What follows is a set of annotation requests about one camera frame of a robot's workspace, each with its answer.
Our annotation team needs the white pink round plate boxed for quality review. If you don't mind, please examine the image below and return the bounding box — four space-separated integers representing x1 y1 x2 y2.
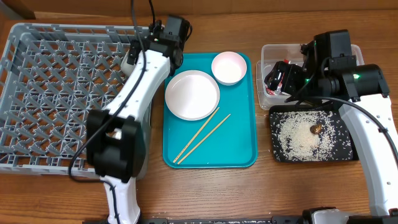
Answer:
165 70 220 121

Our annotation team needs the grey plastic dish rack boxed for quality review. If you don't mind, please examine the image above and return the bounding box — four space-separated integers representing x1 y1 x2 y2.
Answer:
1 23 149 178

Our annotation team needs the grey bowl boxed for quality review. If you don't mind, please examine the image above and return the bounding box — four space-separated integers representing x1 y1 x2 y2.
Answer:
121 52 136 77

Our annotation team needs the dark food scrap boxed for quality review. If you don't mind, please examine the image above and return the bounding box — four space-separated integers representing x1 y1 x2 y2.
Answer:
310 124 322 135

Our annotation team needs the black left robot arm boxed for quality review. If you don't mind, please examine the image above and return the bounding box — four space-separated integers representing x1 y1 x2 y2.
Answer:
85 16 192 223

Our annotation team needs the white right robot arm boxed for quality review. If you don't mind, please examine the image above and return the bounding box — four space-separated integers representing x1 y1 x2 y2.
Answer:
264 30 397 223

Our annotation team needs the wooden chopstick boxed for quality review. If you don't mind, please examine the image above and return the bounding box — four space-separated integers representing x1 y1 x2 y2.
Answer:
177 114 231 165
173 107 220 163

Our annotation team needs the teal plastic tray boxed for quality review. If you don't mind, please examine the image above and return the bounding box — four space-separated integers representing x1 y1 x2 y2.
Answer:
163 53 258 169

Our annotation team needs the black rectangular tray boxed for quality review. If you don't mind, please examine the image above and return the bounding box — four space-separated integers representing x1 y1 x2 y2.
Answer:
268 104 359 164

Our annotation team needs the pink white bowl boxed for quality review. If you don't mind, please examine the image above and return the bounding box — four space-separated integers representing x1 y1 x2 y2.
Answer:
211 52 248 86

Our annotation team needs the red snack wrapper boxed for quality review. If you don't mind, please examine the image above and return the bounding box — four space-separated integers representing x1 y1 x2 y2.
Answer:
264 60 290 95

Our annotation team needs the clear plastic bin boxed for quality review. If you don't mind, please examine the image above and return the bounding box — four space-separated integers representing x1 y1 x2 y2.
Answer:
256 44 364 111

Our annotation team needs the spilled rice pile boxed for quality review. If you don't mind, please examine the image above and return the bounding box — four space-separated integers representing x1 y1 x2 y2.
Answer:
271 111 354 162

